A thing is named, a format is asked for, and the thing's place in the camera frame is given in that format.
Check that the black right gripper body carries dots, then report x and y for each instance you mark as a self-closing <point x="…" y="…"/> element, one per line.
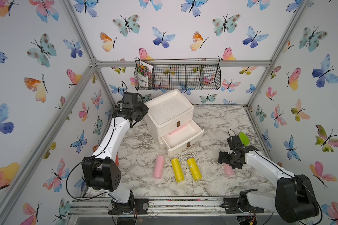
<point x="228" y="158"/>

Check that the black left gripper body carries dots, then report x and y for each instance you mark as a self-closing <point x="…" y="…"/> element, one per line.
<point x="141" y="111"/>

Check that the pink trash bag roll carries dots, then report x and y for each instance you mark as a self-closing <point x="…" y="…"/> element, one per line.
<point x="228" y="171"/>
<point x="159" y="165"/>
<point x="178" y="129"/>

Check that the yellow trash bag roll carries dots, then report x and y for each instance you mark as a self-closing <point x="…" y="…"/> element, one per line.
<point x="177" y="170"/>
<point x="195" y="171"/>

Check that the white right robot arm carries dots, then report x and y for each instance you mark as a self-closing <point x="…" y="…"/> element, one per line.
<point x="294" y="199"/>

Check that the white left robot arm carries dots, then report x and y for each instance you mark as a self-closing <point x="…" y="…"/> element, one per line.
<point x="100" y="170"/>

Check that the white drawer cabinet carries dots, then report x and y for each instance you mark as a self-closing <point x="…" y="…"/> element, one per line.
<point x="163" y="108"/>

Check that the green toy shovel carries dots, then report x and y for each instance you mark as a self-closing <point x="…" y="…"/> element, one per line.
<point x="244" y="139"/>

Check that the flower seed packet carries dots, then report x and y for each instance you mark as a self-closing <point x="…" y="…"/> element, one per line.
<point x="145" y="72"/>

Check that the black wire wall basket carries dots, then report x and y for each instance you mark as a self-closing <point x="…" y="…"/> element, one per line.
<point x="183" y="74"/>

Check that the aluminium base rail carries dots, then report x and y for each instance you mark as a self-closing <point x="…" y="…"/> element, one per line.
<point x="165" y="206"/>

